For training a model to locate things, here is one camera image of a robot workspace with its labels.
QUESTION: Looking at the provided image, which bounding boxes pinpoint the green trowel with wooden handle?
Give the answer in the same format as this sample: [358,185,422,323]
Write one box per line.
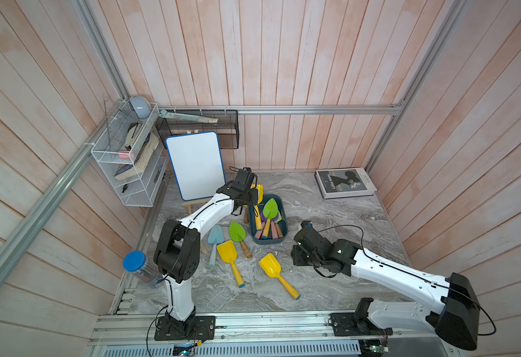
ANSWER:
[229,221,252,259]

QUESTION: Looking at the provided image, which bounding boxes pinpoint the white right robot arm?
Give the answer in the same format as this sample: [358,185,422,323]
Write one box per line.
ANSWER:
[291,221,484,351]

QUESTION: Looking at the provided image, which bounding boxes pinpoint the blue lid pen jar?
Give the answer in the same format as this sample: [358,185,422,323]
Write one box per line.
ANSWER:
[122,251,165,286]

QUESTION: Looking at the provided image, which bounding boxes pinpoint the green trowel with yellow handle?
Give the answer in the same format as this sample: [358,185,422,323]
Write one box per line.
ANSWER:
[261,199,278,240]

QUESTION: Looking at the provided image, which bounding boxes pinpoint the black and white book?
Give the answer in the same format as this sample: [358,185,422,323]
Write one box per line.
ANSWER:
[315,167,377,199]

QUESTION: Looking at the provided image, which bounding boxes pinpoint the purple shovel with pink handle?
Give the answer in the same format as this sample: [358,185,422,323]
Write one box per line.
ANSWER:
[270,220,279,239]

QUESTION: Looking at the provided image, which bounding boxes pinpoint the white wire mesh shelf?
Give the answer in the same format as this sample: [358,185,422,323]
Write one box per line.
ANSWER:
[91,101,166,208]

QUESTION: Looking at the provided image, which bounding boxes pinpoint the light green shovel wooden handle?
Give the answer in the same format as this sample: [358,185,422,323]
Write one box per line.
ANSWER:
[274,211,284,238]

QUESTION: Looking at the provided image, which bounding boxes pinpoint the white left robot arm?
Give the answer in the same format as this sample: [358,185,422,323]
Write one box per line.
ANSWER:
[153,167,258,322]

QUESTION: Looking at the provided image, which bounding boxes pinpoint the teal plastic storage box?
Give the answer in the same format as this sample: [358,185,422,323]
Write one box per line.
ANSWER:
[249,192,289,245]

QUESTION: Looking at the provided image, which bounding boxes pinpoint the blue framed whiteboard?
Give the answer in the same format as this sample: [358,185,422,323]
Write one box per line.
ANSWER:
[165,132,226,201]

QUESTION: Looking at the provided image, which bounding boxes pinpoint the black wire basket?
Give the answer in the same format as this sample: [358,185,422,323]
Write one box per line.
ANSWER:
[156,109,241,150]

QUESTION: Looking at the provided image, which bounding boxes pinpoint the yellow plastic scoop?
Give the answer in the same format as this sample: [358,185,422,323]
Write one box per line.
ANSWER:
[217,240,245,288]
[259,253,301,300]
[253,184,263,230]

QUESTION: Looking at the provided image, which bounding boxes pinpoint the grey blue trowel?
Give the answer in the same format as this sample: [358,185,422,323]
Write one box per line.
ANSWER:
[208,225,225,268]

